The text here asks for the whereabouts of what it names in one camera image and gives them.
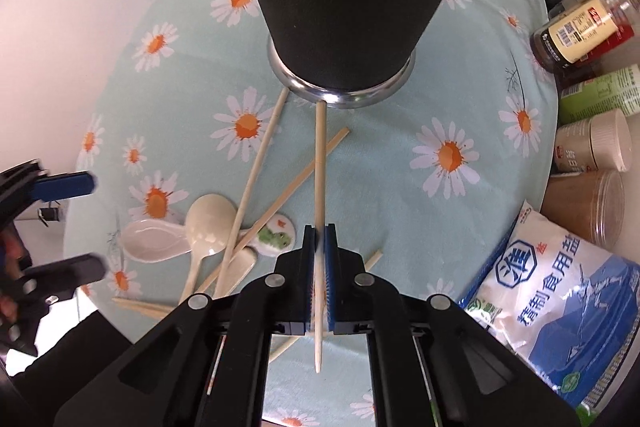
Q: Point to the white ceramic soup spoon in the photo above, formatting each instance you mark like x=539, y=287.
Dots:
x=153, y=240

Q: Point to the green label bottle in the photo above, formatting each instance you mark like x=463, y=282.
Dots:
x=592, y=97

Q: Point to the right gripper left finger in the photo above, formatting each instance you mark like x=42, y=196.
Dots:
x=293, y=297

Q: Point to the cream plastic spoon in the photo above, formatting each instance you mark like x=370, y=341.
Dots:
x=208, y=226

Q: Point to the brown powder clear jar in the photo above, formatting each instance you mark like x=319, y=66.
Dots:
x=590, y=205

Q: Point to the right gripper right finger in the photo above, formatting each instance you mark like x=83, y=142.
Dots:
x=342, y=266

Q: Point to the frog pattern ceramic spoon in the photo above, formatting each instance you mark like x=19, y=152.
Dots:
x=276, y=237

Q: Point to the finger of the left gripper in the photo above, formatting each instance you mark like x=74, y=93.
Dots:
x=63, y=186
x=60, y=279

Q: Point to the cream label sauce bottle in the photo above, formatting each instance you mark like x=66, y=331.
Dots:
x=584, y=33

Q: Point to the beige lid spice jar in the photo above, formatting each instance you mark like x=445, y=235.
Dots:
x=601, y=142

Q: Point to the wooden chopstick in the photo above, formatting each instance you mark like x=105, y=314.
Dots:
x=319, y=224
x=220, y=287

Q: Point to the bamboo chopstick bottom left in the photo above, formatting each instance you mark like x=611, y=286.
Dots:
x=153, y=310

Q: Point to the daisy print tablecloth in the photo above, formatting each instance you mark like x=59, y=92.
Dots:
x=431, y=178

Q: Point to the blue white salt bag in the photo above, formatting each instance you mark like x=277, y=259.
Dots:
x=568, y=308

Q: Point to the flat bamboo chopstick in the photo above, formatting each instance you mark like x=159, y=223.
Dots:
x=297, y=182

